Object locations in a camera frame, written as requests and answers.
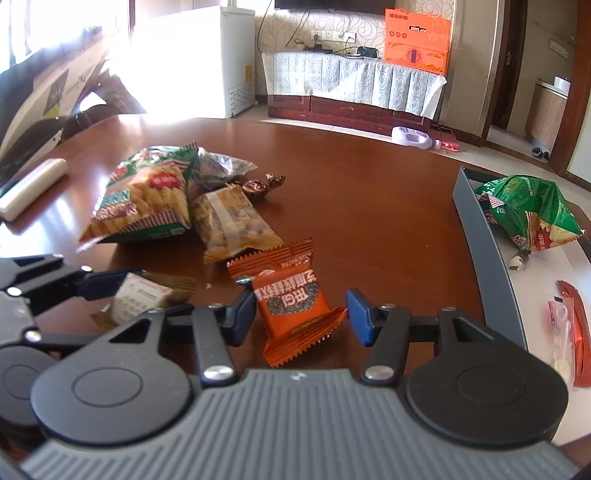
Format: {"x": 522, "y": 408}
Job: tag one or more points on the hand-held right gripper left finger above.
{"x": 241, "y": 318}

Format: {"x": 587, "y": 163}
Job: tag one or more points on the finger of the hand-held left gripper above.
{"x": 104, "y": 285}
{"x": 69, "y": 334}

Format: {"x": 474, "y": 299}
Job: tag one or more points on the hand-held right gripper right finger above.
{"x": 361, "y": 316}

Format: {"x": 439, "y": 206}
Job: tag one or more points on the small gold packet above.
{"x": 138, "y": 295}

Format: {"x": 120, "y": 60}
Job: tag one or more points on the orange snack packet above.
{"x": 291, "y": 304}

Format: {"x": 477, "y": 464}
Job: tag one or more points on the green prawn cracker bag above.
{"x": 531, "y": 207}
{"x": 143, "y": 198}

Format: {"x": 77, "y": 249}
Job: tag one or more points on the tan peanut packet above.
{"x": 231, "y": 221}

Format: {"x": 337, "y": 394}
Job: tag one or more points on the brown foil candy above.
{"x": 274, "y": 180}
{"x": 255, "y": 188}

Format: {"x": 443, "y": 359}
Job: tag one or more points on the grey shallow cardboard box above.
{"x": 489, "y": 277}

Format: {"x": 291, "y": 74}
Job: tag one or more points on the silver snack packet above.
{"x": 221, "y": 166}

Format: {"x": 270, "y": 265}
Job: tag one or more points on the small dark candy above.
{"x": 519, "y": 261}

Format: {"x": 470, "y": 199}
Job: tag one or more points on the clear packet with white spoon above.
{"x": 561, "y": 341}

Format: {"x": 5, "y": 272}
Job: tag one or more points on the red stick packet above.
{"x": 579, "y": 332}

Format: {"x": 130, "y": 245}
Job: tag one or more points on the white roll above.
{"x": 30, "y": 189}

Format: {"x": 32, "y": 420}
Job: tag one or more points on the wooden chair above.
{"x": 111, "y": 101}

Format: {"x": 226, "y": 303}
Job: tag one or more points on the purple bottle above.
{"x": 413, "y": 138}

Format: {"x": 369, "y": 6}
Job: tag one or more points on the black and white bag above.
{"x": 37, "y": 106}

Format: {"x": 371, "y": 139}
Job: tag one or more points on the red slipper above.
{"x": 448, "y": 141}

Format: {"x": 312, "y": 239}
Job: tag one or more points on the wooden cabinet with cloth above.
{"x": 351, "y": 81}

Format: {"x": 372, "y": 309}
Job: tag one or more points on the dark slippers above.
{"x": 541, "y": 154}

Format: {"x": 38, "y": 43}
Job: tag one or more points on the white chest freezer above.
{"x": 207, "y": 60}

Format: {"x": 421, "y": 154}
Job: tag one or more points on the black device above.
{"x": 368, "y": 51}

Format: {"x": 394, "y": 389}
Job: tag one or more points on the kitchen cabinet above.
{"x": 545, "y": 115}

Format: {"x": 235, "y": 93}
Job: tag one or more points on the orange cardboard box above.
{"x": 415, "y": 41}

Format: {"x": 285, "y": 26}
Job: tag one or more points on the dark wooden door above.
{"x": 508, "y": 64}

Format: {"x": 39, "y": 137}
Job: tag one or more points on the white pot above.
{"x": 562, "y": 83}

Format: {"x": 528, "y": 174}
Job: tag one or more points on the black television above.
{"x": 328, "y": 3}

